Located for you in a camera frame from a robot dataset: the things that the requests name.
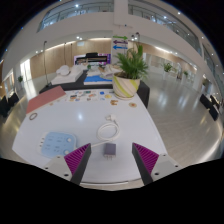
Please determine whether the white coiled power cable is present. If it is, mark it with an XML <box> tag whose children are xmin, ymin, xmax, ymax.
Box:
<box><xmin>90</xmin><ymin>113</ymin><xmax>121</xmax><ymax>149</ymax></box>

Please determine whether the small grey charger block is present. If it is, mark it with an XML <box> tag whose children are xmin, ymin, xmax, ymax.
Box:
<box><xmin>102</xmin><ymin>142</ymin><xmax>117</xmax><ymax>161</ymax></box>

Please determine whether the white sign with coloured arrows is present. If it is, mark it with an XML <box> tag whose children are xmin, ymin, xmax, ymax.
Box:
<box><xmin>110</xmin><ymin>34</ymin><xmax>130</xmax><ymax>66</ymax></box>

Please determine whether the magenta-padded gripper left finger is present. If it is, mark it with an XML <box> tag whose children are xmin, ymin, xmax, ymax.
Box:
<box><xmin>42</xmin><ymin>142</ymin><xmax>93</xmax><ymax>186</ymax></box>

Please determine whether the purple-lit display screen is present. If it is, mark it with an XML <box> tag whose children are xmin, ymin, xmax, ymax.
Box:
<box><xmin>73</xmin><ymin>51</ymin><xmax>112</xmax><ymax>67</ymax></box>

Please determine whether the group of dark chairs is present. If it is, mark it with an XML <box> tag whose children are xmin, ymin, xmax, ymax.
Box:
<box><xmin>198</xmin><ymin>92</ymin><xmax>221</xmax><ymax>122</ymax></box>
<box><xmin>0</xmin><ymin>92</ymin><xmax>21</xmax><ymax>119</ymax></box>

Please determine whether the tall black stand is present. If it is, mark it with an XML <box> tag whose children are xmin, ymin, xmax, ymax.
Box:
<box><xmin>42</xmin><ymin>40</ymin><xmax>53</xmax><ymax>87</ymax></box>

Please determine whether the white architectural model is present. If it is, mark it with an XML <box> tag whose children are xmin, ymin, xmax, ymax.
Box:
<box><xmin>50</xmin><ymin>64</ymin><xmax>89</xmax><ymax>86</ymax></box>

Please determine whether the blue-based architectural model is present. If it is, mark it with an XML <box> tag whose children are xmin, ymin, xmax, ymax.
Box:
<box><xmin>83</xmin><ymin>64</ymin><xmax>116</xmax><ymax>86</ymax></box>

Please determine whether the white sheet with colourful stickers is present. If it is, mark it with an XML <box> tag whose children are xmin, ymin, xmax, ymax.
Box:
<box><xmin>64</xmin><ymin>89</ymin><xmax>115</xmax><ymax>103</ymax></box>

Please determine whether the potted plant in striped pot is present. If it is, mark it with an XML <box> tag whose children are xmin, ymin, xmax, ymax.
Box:
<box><xmin>111</xmin><ymin>43</ymin><xmax>150</xmax><ymax>101</ymax></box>

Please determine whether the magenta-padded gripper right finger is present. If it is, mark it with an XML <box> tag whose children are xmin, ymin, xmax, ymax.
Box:
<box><xmin>131</xmin><ymin>142</ymin><xmax>184</xmax><ymax>186</ymax></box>

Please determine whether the flat pink board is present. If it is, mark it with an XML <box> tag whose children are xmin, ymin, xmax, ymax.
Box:
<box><xmin>25</xmin><ymin>85</ymin><xmax>67</xmax><ymax>116</ymax></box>

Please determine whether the wooden ring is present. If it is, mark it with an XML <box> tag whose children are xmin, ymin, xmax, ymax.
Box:
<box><xmin>28</xmin><ymin>112</ymin><xmax>39</xmax><ymax>122</ymax></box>

